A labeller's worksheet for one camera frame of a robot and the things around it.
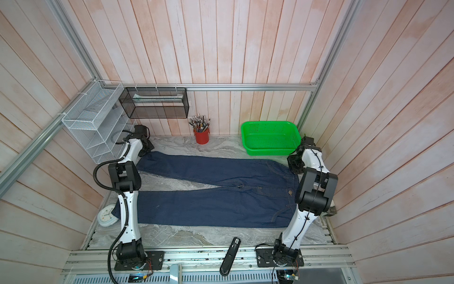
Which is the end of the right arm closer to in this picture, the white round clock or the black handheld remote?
the black handheld remote

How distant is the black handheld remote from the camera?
0.73 metres

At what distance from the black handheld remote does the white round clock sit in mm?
555

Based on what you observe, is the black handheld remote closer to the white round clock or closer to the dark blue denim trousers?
the dark blue denim trousers

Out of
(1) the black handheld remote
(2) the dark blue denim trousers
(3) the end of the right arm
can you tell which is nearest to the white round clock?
(2) the dark blue denim trousers

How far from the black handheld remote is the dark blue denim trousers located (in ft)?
0.27

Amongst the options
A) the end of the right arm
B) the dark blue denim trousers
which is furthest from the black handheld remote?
the end of the right arm

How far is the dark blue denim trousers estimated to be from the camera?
33.7 inches

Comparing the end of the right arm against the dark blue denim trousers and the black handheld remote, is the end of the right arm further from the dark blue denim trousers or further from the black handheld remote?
the black handheld remote

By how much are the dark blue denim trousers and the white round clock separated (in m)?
0.01

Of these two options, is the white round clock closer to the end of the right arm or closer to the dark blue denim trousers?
the dark blue denim trousers

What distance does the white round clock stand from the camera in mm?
833

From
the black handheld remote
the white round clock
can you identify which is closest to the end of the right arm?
the black handheld remote

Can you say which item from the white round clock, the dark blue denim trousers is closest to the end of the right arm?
the dark blue denim trousers
